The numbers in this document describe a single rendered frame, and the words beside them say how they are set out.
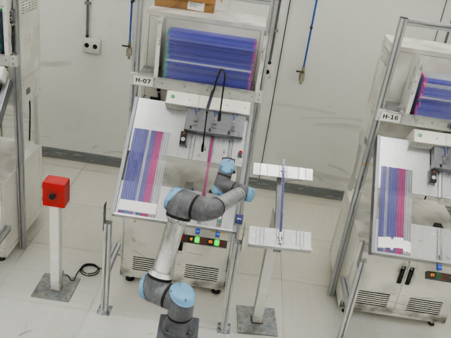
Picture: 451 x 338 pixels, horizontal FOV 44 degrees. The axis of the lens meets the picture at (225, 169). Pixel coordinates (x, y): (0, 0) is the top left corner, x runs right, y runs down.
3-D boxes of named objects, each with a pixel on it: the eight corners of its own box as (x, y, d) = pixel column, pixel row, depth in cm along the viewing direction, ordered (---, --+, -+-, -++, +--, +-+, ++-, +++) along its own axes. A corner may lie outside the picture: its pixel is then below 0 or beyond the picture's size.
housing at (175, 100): (247, 123, 329) (249, 115, 316) (166, 111, 330) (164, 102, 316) (249, 111, 332) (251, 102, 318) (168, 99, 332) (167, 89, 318)
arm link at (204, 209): (215, 206, 235) (258, 183, 279) (193, 198, 239) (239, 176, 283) (210, 231, 239) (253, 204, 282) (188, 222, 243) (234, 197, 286)
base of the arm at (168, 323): (193, 343, 248) (195, 326, 244) (160, 339, 247) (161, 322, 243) (195, 320, 261) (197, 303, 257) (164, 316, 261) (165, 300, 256)
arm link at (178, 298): (184, 325, 243) (187, 301, 237) (159, 313, 248) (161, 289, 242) (198, 310, 253) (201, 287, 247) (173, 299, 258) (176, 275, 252)
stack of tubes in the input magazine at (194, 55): (250, 90, 315) (257, 43, 304) (162, 77, 316) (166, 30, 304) (251, 84, 327) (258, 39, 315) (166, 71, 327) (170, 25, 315)
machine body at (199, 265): (223, 298, 363) (236, 218, 336) (119, 282, 364) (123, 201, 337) (230, 243, 422) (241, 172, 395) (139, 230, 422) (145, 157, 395)
